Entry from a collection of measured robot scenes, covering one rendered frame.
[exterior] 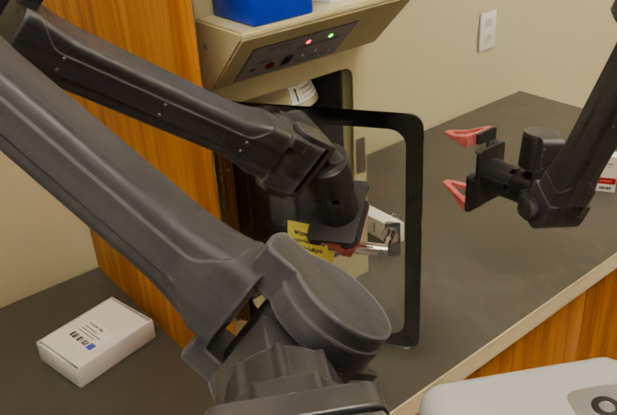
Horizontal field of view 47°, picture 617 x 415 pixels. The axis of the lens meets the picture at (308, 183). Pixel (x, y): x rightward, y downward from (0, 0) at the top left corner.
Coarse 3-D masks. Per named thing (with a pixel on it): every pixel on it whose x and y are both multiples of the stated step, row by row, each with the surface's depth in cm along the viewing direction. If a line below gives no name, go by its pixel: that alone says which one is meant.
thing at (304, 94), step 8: (288, 88) 116; (296, 88) 117; (304, 88) 118; (312, 88) 121; (256, 96) 115; (264, 96) 115; (272, 96) 115; (280, 96) 115; (288, 96) 116; (296, 96) 117; (304, 96) 118; (312, 96) 120; (280, 104) 116; (288, 104) 116; (296, 104) 117; (304, 104) 118; (312, 104) 119
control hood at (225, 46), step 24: (360, 0) 102; (384, 0) 103; (408, 0) 108; (216, 24) 94; (240, 24) 94; (288, 24) 94; (312, 24) 97; (336, 24) 101; (360, 24) 106; (384, 24) 112; (216, 48) 95; (240, 48) 92; (216, 72) 98
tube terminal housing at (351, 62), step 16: (192, 0) 96; (208, 0) 98; (208, 16) 99; (304, 64) 113; (320, 64) 115; (336, 64) 117; (352, 64) 119; (256, 80) 108; (272, 80) 110; (288, 80) 112; (304, 80) 114; (352, 80) 121; (224, 96) 105; (240, 96) 107; (352, 96) 126; (240, 320) 123
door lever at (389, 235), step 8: (384, 232) 103; (392, 232) 103; (384, 240) 101; (392, 240) 102; (328, 248) 102; (344, 248) 101; (360, 248) 100; (368, 248) 99; (376, 248) 99; (384, 248) 99; (384, 256) 99
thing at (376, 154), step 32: (320, 128) 99; (352, 128) 97; (384, 128) 96; (416, 128) 94; (352, 160) 100; (384, 160) 98; (416, 160) 96; (256, 192) 107; (384, 192) 100; (416, 192) 99; (256, 224) 110; (384, 224) 103; (416, 224) 101; (352, 256) 107; (416, 256) 103; (384, 288) 108; (416, 288) 106; (416, 320) 109
